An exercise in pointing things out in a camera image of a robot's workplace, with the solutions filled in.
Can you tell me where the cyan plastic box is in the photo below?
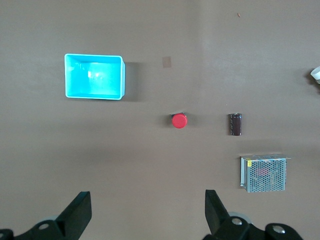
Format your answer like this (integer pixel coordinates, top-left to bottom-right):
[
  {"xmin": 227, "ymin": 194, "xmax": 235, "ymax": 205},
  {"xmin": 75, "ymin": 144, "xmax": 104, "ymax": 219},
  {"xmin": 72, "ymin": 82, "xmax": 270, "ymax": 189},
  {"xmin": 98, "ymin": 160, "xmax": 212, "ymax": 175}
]
[{"xmin": 64, "ymin": 53, "xmax": 126, "ymax": 101}]

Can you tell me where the dark brown cylindrical capacitor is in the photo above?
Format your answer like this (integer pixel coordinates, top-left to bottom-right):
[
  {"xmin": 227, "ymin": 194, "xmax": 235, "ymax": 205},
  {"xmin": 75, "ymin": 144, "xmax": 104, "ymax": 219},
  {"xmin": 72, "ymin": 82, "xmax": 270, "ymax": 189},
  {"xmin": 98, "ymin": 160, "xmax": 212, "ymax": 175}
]
[{"xmin": 227, "ymin": 112, "xmax": 243, "ymax": 137}]

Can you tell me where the red push button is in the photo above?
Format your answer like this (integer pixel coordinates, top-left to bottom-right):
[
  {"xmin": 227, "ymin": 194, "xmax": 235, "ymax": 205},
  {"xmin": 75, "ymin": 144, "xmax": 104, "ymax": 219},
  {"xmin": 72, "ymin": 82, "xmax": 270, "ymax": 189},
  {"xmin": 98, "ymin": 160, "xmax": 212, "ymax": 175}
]
[{"xmin": 170, "ymin": 112, "xmax": 189, "ymax": 130}]

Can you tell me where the white-capped metal fitting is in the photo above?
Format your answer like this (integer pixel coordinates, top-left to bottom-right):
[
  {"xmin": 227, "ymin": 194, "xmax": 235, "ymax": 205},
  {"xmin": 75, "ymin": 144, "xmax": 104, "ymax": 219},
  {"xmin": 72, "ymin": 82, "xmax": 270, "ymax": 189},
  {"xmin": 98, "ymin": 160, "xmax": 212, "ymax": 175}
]
[{"xmin": 309, "ymin": 65, "xmax": 320, "ymax": 85}]

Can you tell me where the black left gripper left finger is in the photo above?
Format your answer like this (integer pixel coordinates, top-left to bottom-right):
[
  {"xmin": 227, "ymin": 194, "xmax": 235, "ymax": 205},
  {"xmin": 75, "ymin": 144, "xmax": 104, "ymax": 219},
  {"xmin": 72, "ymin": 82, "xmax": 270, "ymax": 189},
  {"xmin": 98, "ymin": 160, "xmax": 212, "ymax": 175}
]
[{"xmin": 13, "ymin": 191, "xmax": 92, "ymax": 240}]

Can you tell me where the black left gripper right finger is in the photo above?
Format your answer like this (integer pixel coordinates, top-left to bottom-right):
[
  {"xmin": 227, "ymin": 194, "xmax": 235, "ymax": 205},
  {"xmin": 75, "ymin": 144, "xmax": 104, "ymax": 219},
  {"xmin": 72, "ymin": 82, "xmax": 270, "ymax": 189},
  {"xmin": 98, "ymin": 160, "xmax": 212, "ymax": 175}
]
[{"xmin": 202, "ymin": 189, "xmax": 267, "ymax": 240}]

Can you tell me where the metal mesh power supply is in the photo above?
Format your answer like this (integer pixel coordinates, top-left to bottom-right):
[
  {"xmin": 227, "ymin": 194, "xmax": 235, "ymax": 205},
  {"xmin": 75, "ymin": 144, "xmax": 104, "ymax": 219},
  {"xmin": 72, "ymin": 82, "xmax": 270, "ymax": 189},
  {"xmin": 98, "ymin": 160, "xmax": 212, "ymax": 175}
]
[{"xmin": 239, "ymin": 153, "xmax": 292, "ymax": 194}]

